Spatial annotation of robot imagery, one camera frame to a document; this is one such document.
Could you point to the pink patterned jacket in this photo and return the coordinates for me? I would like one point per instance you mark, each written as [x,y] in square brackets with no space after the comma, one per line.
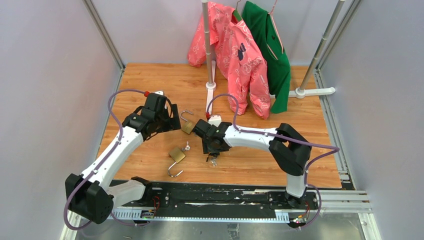
[239,60]

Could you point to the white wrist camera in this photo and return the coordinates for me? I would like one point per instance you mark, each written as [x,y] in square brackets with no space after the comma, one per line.
[159,93]
[215,120]

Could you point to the brass padlock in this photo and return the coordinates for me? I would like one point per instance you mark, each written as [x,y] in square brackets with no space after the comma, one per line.
[188,125]
[177,154]

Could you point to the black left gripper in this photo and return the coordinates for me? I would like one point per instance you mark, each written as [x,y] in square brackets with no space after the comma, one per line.
[173,123]

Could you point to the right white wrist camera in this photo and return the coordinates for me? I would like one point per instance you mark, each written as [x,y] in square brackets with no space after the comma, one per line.
[215,120]

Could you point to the white headed key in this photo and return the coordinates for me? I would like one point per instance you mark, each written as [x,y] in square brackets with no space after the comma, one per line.
[212,158]

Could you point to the green shirt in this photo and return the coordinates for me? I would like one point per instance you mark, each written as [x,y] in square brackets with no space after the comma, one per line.
[266,36]

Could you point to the white clothes rack left pole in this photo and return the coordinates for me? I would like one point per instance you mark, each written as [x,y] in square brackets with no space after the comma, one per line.
[211,65]

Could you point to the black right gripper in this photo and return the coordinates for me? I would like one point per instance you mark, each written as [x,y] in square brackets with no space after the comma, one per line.
[207,147]

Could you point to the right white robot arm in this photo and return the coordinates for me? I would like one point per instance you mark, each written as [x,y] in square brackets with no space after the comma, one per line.
[289,148]

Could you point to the white clothes rack right pole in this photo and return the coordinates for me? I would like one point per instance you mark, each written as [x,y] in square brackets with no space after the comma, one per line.
[301,91]

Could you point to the white clothes rack pole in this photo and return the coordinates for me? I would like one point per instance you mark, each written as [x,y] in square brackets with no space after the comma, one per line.
[301,91]
[211,65]

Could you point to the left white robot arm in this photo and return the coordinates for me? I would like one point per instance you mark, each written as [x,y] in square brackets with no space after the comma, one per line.
[90,193]

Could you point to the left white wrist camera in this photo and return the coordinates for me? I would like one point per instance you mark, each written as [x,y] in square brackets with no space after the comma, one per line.
[159,93]

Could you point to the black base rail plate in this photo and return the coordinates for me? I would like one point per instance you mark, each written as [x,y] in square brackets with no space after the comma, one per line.
[177,201]

